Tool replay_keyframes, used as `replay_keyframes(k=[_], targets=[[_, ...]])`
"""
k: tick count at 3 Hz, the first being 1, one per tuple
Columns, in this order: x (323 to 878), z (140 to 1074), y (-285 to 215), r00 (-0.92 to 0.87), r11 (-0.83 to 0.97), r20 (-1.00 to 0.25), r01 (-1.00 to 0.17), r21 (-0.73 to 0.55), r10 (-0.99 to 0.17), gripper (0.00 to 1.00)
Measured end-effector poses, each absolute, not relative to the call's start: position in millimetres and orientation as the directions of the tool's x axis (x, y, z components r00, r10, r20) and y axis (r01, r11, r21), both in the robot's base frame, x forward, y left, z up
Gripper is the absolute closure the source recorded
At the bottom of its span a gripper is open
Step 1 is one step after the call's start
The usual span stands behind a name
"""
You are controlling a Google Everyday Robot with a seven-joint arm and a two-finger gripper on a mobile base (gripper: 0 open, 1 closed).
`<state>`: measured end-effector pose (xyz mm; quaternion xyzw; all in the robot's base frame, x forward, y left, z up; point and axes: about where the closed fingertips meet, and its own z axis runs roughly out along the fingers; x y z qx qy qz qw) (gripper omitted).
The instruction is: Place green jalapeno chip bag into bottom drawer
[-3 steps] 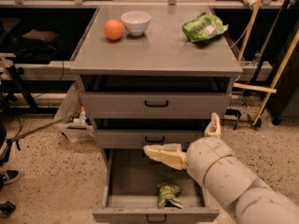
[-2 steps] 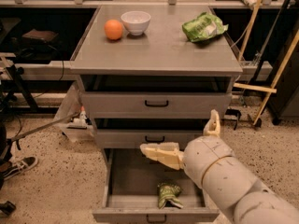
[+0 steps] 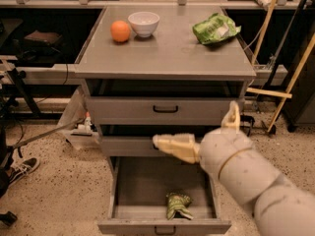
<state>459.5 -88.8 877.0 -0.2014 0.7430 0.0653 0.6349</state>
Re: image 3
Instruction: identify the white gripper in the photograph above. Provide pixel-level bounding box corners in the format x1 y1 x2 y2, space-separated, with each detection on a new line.
153 101 254 178

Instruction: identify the green jalapeno chip bag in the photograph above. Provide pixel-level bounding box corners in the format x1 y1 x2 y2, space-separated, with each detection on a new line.
166 192 193 220

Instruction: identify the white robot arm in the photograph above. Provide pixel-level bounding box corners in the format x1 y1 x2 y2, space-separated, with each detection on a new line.
153 101 315 236

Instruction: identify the grey drawer cabinet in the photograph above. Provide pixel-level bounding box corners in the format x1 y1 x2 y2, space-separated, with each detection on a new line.
76 4 256 166

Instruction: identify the grey open bottom drawer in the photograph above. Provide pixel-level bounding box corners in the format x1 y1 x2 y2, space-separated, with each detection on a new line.
98 157 231 236

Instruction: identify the grey middle drawer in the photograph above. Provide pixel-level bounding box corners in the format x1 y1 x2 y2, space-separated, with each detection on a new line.
99 125 217 157

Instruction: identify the grey top drawer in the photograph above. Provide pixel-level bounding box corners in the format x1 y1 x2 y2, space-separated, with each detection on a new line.
86 79 244 126

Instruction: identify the light green chip bag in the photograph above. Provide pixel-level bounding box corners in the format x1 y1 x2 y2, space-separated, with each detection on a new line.
192 13 241 45

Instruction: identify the white bowl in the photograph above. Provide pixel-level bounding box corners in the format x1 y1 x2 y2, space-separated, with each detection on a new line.
128 12 159 37

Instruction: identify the clear plastic bin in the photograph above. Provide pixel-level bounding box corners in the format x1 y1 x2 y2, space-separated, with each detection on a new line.
57 87 98 149

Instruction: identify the orange fruit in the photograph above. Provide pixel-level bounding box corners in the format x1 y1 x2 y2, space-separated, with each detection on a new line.
110 21 131 42

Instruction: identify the black sneaker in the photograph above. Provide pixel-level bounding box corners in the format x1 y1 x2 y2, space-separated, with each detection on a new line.
9 157 40 185

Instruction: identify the black box on shelf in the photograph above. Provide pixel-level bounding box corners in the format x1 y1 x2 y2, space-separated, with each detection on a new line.
24 30 63 46

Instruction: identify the black tripod stand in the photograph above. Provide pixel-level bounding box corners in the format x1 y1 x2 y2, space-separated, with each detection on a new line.
0 56 41 169

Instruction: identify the wooden stick frame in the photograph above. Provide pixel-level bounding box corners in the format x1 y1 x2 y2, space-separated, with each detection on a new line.
246 0 315 134

